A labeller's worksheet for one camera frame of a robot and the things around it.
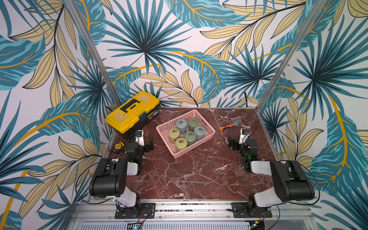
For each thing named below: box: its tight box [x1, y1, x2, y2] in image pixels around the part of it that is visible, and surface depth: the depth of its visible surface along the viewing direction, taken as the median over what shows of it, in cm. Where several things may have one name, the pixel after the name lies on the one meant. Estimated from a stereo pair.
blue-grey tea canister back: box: [176, 118, 188, 135], surface depth 101 cm
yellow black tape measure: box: [113, 141, 127, 154], surface depth 94 cm
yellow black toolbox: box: [105, 90, 161, 138], surface depth 95 cm
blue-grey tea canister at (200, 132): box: [194, 125, 207, 141], surface depth 97 cm
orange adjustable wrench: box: [217, 120, 242, 131], surface depth 111 cm
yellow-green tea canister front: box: [174, 137, 188, 153], surface depth 91 cm
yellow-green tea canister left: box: [167, 127, 181, 145], surface depth 95 cm
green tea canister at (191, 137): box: [184, 130, 197, 147], surface depth 94 cm
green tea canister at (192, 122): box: [187, 117, 200, 131], surface depth 102 cm
